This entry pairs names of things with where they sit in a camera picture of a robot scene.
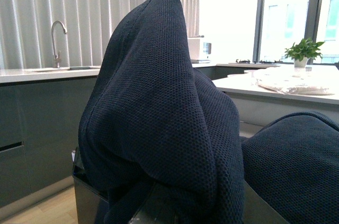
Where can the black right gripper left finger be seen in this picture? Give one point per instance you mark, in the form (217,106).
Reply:
(91,204)

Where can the black gas hob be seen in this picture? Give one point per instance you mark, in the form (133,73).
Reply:
(261,62)

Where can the white kitchen island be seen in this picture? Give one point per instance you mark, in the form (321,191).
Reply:
(257,107)

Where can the white curtain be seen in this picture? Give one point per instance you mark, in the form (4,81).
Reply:
(26,30)

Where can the grey kitchen counter cabinet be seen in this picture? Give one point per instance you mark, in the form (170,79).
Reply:
(40,113)

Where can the potted green plant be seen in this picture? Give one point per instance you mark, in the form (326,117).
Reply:
(303,51)

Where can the white countertop appliance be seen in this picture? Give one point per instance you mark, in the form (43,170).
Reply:
(199,48)

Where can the white plastic bag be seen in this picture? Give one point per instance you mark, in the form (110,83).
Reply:
(298,81)

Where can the chrome kitchen faucet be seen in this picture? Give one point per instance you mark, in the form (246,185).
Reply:
(55,42)

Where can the dark navy knit garment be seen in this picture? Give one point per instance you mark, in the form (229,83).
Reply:
(158,137)

